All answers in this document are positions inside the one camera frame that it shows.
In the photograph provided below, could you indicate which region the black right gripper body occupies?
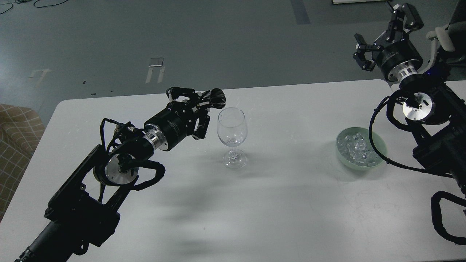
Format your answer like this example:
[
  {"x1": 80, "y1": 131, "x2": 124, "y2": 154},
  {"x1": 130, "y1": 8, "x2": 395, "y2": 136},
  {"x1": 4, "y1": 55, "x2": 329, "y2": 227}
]
[{"x1": 375, "y1": 39, "x2": 424, "y2": 82}]

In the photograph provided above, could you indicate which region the white board on floor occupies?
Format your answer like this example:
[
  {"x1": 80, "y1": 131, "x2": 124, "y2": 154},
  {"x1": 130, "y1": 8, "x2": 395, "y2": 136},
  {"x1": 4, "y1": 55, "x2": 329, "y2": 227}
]
[{"x1": 331, "y1": 0, "x2": 381, "y2": 5}]

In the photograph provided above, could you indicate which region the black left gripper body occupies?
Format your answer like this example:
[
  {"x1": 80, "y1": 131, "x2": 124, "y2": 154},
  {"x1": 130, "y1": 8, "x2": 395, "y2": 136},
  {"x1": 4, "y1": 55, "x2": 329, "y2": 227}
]
[{"x1": 144, "y1": 102, "x2": 199, "y2": 151}]

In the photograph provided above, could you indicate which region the steel cocktail jigger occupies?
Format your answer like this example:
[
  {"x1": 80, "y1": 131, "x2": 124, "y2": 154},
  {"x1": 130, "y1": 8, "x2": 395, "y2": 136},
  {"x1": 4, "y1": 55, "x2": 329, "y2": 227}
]
[{"x1": 196, "y1": 88, "x2": 226, "y2": 109}]

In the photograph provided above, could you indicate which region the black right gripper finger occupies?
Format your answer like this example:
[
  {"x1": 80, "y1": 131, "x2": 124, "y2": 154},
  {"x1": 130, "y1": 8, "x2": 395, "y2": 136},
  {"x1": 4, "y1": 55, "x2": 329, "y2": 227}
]
[
  {"x1": 353, "y1": 33, "x2": 384, "y2": 71},
  {"x1": 384, "y1": 2, "x2": 424, "y2": 43}
]

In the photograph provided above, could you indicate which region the clear wine glass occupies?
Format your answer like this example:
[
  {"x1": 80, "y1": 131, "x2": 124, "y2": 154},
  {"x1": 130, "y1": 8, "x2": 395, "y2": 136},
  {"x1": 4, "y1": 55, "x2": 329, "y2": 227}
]
[{"x1": 217, "y1": 107, "x2": 248, "y2": 169}]

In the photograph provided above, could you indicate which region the green bowl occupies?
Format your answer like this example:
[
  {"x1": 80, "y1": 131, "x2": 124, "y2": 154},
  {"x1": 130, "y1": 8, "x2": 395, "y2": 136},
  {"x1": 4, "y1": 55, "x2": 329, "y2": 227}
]
[{"x1": 335, "y1": 127, "x2": 388, "y2": 171}]

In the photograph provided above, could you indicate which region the white office chair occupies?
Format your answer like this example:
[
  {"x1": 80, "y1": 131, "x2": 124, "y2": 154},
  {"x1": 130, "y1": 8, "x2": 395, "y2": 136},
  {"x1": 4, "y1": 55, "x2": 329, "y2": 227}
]
[{"x1": 423, "y1": 0, "x2": 466, "y2": 81}]

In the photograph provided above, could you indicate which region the clear ice cubes pile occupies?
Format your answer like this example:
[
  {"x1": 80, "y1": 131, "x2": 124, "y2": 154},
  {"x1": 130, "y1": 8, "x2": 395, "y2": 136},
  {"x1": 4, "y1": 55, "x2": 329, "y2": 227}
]
[{"x1": 337, "y1": 132, "x2": 379, "y2": 167}]

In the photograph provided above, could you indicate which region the black floor cable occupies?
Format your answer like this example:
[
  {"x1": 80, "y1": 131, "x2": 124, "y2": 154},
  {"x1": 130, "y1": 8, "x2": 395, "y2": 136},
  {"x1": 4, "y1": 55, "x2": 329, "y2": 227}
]
[{"x1": 0, "y1": 0, "x2": 68, "y2": 14}]

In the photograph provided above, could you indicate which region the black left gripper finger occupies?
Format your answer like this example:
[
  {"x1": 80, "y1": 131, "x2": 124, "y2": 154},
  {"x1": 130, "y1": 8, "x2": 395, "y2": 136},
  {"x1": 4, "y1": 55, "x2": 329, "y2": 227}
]
[
  {"x1": 166, "y1": 87, "x2": 200, "y2": 108},
  {"x1": 191, "y1": 109, "x2": 211, "y2": 140}
]

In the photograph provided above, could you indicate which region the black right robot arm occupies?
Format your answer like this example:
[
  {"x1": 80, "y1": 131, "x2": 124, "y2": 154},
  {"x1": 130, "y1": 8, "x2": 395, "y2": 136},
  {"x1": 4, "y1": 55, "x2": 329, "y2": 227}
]
[{"x1": 353, "y1": 0, "x2": 466, "y2": 194}]

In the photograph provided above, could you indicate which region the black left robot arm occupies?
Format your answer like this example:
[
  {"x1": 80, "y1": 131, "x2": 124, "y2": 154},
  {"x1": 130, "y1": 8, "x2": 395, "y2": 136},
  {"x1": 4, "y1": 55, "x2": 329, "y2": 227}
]
[{"x1": 16, "y1": 87, "x2": 226, "y2": 262}]

